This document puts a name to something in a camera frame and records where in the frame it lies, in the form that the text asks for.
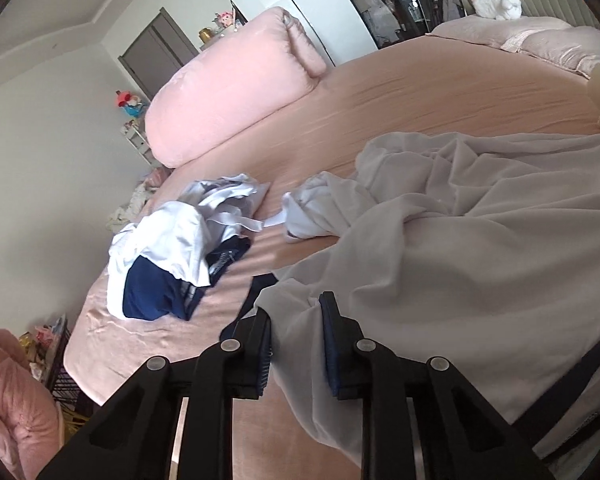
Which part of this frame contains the grey door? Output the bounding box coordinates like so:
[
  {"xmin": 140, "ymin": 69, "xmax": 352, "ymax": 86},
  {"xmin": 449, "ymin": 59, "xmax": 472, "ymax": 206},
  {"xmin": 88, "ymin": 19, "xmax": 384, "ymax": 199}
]
[{"xmin": 118, "ymin": 7, "xmax": 201, "ymax": 102}]

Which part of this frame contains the black crate with toys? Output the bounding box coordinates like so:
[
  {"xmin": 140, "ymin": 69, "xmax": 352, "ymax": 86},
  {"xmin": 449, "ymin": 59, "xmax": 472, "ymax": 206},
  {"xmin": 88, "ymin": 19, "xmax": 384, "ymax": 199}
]
[{"xmin": 20, "ymin": 314, "xmax": 103, "ymax": 413}]

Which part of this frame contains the navy blue garment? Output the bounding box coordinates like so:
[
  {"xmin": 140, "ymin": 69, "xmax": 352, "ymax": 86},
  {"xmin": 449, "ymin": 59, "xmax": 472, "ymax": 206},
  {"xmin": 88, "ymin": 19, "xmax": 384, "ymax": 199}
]
[{"xmin": 122, "ymin": 255, "xmax": 207, "ymax": 322}]

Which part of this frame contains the red toy figure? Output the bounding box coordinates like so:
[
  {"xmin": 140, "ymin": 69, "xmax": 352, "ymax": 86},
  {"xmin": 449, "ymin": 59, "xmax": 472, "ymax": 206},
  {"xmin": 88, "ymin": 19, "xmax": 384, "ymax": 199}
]
[{"xmin": 112, "ymin": 89, "xmax": 146, "ymax": 117}]

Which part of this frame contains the large pink pillow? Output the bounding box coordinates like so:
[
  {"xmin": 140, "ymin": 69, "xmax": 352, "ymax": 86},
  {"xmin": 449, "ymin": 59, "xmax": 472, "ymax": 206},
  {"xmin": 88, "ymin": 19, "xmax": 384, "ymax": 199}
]
[{"xmin": 144, "ymin": 6, "xmax": 329, "ymax": 169}]

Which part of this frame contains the white wire rack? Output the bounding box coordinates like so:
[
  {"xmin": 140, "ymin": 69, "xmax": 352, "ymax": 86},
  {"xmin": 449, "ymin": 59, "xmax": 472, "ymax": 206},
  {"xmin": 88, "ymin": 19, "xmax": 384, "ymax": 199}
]
[{"xmin": 121, "ymin": 119, "xmax": 155, "ymax": 163}]

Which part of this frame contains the white plush toy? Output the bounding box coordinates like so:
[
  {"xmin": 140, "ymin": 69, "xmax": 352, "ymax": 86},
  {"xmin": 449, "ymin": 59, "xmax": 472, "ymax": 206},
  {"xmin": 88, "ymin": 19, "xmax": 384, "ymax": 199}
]
[{"xmin": 470, "ymin": 0, "xmax": 523, "ymax": 22}]

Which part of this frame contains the white navy-trimmed garment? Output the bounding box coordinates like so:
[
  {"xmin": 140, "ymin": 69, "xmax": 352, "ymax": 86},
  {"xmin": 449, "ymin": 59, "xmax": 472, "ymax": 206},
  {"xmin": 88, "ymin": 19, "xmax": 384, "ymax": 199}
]
[{"xmin": 237, "ymin": 130, "xmax": 600, "ymax": 466}]

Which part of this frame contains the white and glass wardrobe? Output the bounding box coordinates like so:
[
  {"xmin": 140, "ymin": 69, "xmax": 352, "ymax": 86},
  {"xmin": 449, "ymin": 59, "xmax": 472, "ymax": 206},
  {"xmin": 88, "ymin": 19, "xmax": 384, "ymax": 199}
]
[{"xmin": 259, "ymin": 0, "xmax": 467, "ymax": 68}]

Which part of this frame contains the pink bed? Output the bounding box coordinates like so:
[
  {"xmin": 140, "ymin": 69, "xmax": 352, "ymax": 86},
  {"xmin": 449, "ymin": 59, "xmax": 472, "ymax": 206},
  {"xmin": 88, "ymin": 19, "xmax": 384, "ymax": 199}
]
[{"xmin": 62, "ymin": 17, "xmax": 600, "ymax": 480}]

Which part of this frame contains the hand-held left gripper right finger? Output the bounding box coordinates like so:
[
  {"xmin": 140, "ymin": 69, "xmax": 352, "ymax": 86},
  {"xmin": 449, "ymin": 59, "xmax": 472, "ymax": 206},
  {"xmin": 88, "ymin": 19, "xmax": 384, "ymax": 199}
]
[{"xmin": 319, "ymin": 291, "xmax": 556, "ymax": 480}]

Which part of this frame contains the pale pink pillow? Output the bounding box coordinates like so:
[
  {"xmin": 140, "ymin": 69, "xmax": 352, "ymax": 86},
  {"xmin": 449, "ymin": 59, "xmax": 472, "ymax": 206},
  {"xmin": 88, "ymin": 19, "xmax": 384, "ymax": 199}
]
[
  {"xmin": 500, "ymin": 26, "xmax": 600, "ymax": 81},
  {"xmin": 424, "ymin": 14, "xmax": 576, "ymax": 52}
]

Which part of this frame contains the pink fleece cloth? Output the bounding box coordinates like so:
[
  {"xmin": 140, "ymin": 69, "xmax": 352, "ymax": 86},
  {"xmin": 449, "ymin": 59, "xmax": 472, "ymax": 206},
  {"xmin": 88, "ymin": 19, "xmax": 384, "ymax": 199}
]
[{"xmin": 0, "ymin": 327, "xmax": 65, "ymax": 480}]

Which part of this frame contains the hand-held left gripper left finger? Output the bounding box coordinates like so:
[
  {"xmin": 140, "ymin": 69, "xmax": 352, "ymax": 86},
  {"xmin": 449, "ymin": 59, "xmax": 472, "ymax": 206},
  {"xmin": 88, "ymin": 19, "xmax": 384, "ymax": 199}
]
[{"xmin": 35, "ymin": 310, "xmax": 272, "ymax": 480}]

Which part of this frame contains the bright white top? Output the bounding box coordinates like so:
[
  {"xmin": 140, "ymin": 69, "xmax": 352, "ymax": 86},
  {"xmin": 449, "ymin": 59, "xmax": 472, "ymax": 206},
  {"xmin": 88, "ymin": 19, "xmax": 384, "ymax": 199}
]
[{"xmin": 107, "ymin": 200, "xmax": 212, "ymax": 319}]

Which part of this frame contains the dark navy zipper garment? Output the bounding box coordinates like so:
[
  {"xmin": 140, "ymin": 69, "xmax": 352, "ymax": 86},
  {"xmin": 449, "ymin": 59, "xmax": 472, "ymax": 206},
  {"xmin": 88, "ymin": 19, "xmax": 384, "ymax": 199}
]
[{"xmin": 205, "ymin": 236, "xmax": 252, "ymax": 283}]

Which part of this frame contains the clothes heap on floor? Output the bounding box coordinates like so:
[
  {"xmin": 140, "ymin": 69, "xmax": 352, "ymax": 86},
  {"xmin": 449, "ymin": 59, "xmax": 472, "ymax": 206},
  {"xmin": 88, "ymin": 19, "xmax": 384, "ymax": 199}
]
[{"xmin": 106, "ymin": 167, "xmax": 173, "ymax": 234}]

